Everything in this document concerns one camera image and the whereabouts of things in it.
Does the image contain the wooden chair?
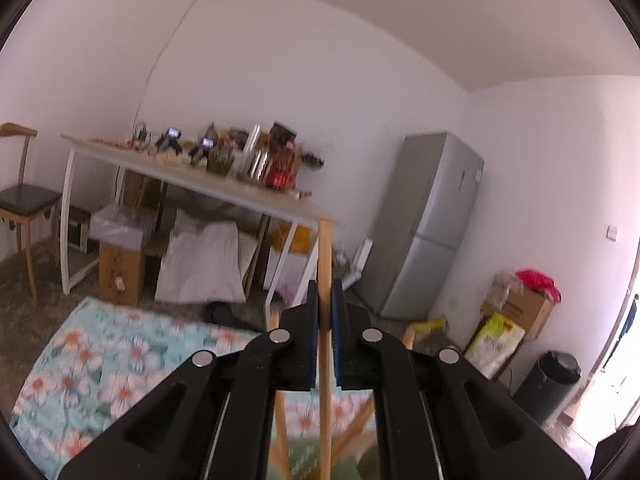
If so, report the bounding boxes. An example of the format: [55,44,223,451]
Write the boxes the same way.
[0,122,63,306]

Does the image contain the dark green jar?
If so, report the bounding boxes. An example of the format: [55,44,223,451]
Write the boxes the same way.
[206,147,236,176]

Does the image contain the white sack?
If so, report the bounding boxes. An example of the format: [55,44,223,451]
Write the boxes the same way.
[155,210,256,305]

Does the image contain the grey refrigerator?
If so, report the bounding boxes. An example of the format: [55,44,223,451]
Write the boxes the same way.
[357,132,485,322]

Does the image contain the small white stool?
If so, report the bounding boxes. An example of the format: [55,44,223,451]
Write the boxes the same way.
[62,205,98,256]

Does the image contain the red bottle pack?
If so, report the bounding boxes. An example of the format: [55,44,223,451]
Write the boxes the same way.
[267,147,296,191]

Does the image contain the yellow white bag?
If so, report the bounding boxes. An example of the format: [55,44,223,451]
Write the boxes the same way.
[464,312,527,381]

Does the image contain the large cardboard box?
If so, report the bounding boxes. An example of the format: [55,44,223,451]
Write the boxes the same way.
[482,280,555,341]

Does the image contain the black trash bin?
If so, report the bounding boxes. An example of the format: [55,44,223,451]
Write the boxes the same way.
[514,350,583,426]

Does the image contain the clear plastic box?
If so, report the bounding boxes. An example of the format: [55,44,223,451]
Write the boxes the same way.
[89,204,157,252]

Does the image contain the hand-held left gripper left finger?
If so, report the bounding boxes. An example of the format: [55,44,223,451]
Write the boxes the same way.
[59,281,318,480]

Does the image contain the white table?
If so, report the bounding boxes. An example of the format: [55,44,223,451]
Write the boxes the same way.
[60,132,343,311]

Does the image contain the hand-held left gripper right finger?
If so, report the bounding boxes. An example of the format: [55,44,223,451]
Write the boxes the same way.
[332,280,586,480]

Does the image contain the metal cups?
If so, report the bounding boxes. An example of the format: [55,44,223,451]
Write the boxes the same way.
[240,150,271,183]

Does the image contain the floral blue blanket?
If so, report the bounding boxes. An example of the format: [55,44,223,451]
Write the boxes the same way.
[10,295,381,480]

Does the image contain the pink cloth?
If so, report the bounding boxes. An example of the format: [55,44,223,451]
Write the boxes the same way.
[515,269,562,305]

